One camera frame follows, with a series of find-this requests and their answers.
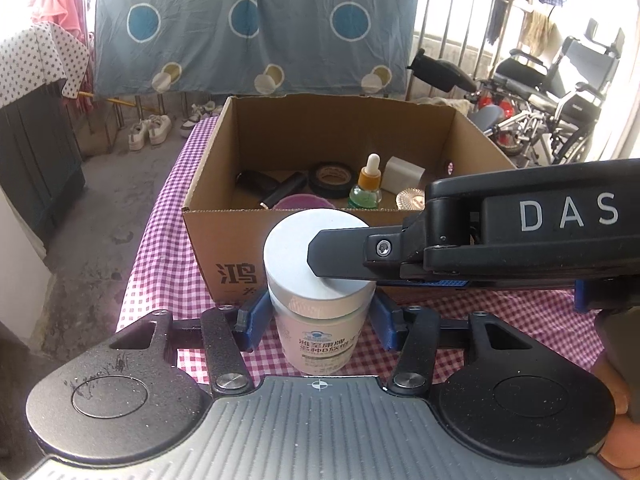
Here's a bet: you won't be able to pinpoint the amber dropper bottle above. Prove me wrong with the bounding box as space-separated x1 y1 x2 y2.
348 153 382 210

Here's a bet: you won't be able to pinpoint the dark cabinet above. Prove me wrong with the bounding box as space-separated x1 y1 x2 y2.
0 82 86 245

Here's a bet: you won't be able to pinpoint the pink plastic bowl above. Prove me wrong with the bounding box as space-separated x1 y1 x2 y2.
272 193 335 210

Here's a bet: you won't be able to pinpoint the white charger cube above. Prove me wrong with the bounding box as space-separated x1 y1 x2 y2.
381 156 425 194

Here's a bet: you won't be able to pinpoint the red hanging clothes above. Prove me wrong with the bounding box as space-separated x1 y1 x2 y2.
28 0 94 93

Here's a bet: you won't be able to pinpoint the black tape roll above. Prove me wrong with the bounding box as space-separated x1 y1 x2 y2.
308 162 356 200

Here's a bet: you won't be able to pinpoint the brown cardboard box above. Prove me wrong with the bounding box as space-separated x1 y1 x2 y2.
182 94 514 302

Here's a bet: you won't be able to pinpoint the dark brown cylinder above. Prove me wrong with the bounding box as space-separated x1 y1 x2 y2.
235 170 280 200
259 171 307 209

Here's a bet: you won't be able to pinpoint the pink checkered tablecloth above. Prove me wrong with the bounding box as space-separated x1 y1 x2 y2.
116 116 603 384

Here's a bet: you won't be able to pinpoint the black bicycle seat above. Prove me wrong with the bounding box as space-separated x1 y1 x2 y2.
408 48 477 93

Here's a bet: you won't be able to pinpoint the white lidded supplement jar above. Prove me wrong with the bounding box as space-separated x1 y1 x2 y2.
262 209 375 375

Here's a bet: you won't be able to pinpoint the blue patterned hanging sheet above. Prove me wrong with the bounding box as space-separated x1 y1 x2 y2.
94 0 418 98

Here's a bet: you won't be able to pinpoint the wheelchair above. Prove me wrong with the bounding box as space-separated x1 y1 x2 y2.
469 20 626 168

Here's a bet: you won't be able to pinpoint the white sneaker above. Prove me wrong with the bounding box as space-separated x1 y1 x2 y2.
128 120 150 152
146 115 172 145

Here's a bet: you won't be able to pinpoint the white polka dot cloth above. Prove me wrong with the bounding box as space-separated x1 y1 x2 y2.
1 22 89 107

